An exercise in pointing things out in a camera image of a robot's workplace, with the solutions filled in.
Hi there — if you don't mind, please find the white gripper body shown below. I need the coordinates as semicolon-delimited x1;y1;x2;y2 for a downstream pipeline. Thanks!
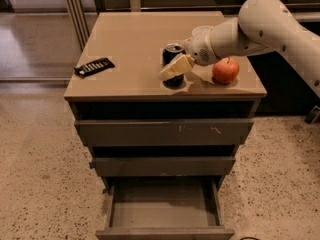
182;27;220;66

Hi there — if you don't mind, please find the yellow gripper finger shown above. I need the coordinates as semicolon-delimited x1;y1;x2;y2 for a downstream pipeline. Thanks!
159;54;195;81

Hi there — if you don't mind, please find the blue pepsi can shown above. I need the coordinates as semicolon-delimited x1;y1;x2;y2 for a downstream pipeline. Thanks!
162;43;185;88

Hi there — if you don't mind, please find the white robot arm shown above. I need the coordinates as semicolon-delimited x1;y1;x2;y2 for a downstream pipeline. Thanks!
160;0;320;96

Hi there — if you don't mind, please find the grey drawer cabinet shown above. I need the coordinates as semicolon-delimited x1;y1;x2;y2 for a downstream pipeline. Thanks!
63;11;268;240

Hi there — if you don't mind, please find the grey middle drawer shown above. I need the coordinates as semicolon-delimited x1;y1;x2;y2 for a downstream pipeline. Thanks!
92;157;235;177

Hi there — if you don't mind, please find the grey top drawer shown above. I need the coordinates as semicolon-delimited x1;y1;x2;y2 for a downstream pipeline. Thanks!
75;118;253;146

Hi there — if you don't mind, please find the grey open bottom drawer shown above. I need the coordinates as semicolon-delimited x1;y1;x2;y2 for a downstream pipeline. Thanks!
96;177;234;240

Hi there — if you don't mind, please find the white bowl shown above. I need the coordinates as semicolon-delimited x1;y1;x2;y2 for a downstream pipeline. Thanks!
192;25;212;37

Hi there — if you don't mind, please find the red apple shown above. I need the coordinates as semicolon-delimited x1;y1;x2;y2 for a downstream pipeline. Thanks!
212;57;240;84

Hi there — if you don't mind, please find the black snack bar wrapper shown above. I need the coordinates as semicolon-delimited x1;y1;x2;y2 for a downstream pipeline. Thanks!
74;57;115;78

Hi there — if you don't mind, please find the dark object on floor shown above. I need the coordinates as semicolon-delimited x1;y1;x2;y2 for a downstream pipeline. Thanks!
304;106;320;124

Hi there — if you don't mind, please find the metal railing frame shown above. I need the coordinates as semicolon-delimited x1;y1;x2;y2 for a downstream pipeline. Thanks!
60;0;320;52

